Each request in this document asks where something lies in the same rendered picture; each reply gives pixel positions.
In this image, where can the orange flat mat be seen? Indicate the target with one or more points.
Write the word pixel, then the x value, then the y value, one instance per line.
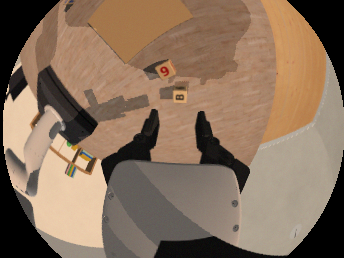
pixel 128 26

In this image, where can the tan wooden letter block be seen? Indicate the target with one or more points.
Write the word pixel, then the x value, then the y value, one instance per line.
pixel 67 2
pixel 165 69
pixel 179 94

